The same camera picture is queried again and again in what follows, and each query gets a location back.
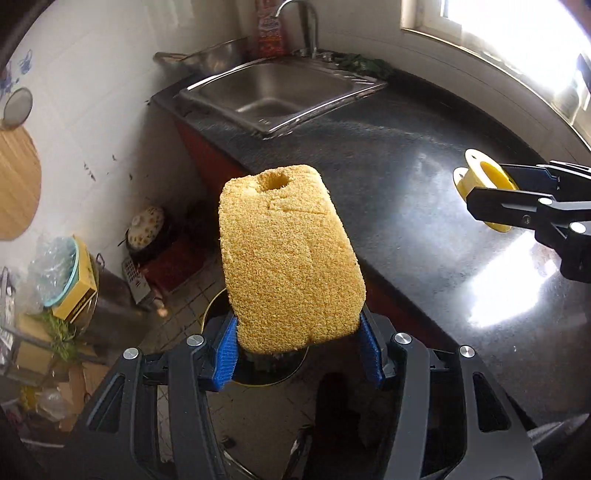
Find black trash bin yellow rim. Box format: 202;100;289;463
201;287;308;387

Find green dish cloth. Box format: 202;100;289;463
334;53;394;80

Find metal strainer on wall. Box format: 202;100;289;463
1;87;33;130

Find yellow cardboard box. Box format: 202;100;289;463
51;236;97;323

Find stainless steel sink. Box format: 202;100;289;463
178;57;387;138

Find steel basin beside sink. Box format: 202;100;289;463
153;37;249;77

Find yellow sponge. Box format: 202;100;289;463
218;165;366;350

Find yellow tape spool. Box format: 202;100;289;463
452;147;521;233

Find chrome faucet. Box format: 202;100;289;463
273;0;320;59

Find red detergent bottle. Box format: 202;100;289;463
256;0;287;58

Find round wooden board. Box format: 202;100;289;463
0;126;42;241

